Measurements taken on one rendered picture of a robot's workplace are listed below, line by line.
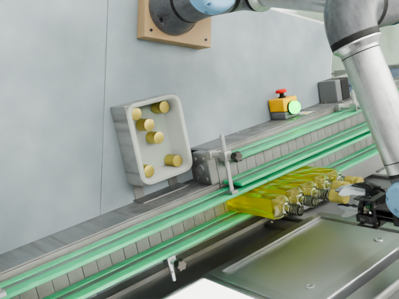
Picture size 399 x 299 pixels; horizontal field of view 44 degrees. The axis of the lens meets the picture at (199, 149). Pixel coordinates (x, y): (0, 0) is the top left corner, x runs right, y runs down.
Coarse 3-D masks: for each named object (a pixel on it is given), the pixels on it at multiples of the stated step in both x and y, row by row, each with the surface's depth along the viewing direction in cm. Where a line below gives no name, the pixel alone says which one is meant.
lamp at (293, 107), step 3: (291, 102) 167; (294, 102) 166; (297, 102) 167; (288, 105) 167; (291, 105) 166; (294, 105) 166; (297, 105) 166; (288, 108) 167; (291, 108) 166; (294, 108) 166; (297, 108) 166; (288, 111) 168; (291, 111) 167; (294, 111) 166; (297, 111) 167
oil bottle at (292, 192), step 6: (264, 186) 141; (270, 186) 140; (276, 186) 139; (282, 186) 138; (288, 186) 137; (294, 186) 136; (276, 192) 136; (282, 192) 134; (288, 192) 133; (294, 192) 133; (300, 192) 133; (294, 198) 132
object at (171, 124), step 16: (176, 96) 137; (128, 112) 128; (144, 112) 140; (176, 112) 139; (160, 128) 143; (176, 128) 141; (144, 144) 140; (160, 144) 143; (176, 144) 143; (144, 160) 140; (160, 160) 144; (144, 176) 132; (160, 176) 136
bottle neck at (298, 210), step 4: (284, 204) 129; (288, 204) 128; (292, 204) 128; (296, 204) 127; (284, 208) 128; (288, 208) 128; (292, 208) 126; (296, 208) 125; (300, 208) 127; (284, 212) 129; (288, 212) 128; (292, 212) 127; (296, 212) 125; (300, 212) 127; (300, 216) 126
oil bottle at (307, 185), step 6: (276, 180) 145; (282, 180) 144; (288, 180) 143; (294, 180) 142; (300, 180) 141; (306, 180) 139; (300, 186) 136; (306, 186) 136; (312, 186) 136; (306, 192) 136
